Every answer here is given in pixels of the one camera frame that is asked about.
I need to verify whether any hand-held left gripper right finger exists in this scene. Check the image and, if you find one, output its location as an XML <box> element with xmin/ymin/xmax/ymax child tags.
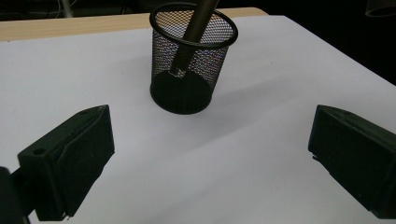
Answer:
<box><xmin>307</xmin><ymin>105</ymin><xmax>396</xmax><ymax>220</ymax></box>

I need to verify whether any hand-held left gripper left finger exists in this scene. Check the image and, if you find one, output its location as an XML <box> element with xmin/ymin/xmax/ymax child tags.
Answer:
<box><xmin>17</xmin><ymin>105</ymin><xmax>116</xmax><ymax>222</ymax></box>

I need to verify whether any black mesh pen holder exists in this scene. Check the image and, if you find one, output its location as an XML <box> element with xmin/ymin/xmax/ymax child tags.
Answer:
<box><xmin>148</xmin><ymin>2</ymin><xmax>239</xmax><ymax>116</ymax></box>

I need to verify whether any brown wooden comb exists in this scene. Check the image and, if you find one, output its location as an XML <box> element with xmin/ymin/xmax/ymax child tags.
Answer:
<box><xmin>169</xmin><ymin>0</ymin><xmax>220</xmax><ymax>77</ymax></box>

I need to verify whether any white table sheet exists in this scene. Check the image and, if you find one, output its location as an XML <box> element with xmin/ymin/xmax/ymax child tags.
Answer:
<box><xmin>0</xmin><ymin>15</ymin><xmax>396</xmax><ymax>224</ymax></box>

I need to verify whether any pale grey curved object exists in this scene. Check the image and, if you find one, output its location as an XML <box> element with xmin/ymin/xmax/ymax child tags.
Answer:
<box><xmin>364</xmin><ymin>0</ymin><xmax>396</xmax><ymax>19</ymax></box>

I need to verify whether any white stand leg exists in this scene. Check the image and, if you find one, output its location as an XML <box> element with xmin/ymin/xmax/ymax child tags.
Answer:
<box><xmin>61</xmin><ymin>0</ymin><xmax>75</xmax><ymax>19</ymax></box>

